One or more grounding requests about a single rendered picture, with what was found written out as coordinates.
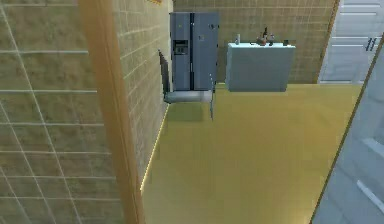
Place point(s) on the grey two-door fridge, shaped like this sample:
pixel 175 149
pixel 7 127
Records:
pixel 203 56

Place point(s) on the pale blue kitchen counter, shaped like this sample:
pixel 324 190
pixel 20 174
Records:
pixel 258 68

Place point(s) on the pale small bottle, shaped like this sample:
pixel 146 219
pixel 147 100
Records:
pixel 237 39

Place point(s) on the brown round pot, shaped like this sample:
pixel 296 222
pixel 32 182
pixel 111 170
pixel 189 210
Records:
pixel 261 41

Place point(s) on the dark tall bottle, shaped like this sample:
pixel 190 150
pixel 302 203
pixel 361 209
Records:
pixel 265 33

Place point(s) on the grey small shaker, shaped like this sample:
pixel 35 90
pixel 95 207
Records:
pixel 271 39

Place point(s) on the dark small cup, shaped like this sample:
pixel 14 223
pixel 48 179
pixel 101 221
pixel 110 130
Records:
pixel 286 42

